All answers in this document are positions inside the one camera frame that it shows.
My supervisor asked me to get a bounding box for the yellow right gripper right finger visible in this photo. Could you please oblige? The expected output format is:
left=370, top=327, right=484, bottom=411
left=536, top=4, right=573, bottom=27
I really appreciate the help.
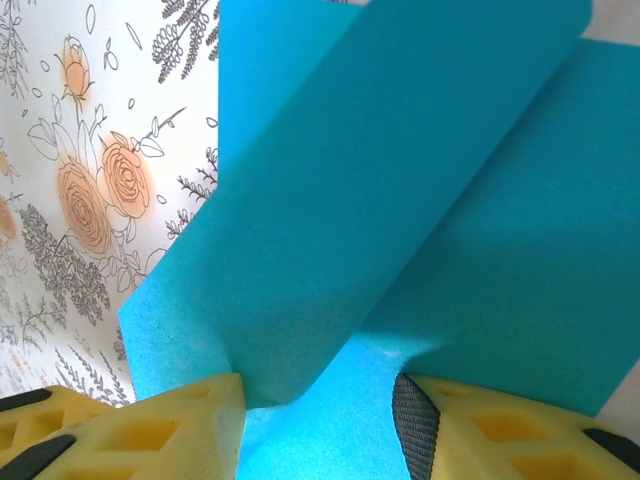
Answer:
left=392, top=372, right=640, bottom=480

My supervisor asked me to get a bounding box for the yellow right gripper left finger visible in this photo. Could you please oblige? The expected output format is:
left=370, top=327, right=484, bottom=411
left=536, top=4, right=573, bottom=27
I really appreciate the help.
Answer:
left=0, top=372, right=247, bottom=480

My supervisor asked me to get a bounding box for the floral patterned table cover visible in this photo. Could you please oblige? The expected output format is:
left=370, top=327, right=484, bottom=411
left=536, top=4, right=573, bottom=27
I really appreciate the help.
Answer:
left=0, top=0, right=640, bottom=437

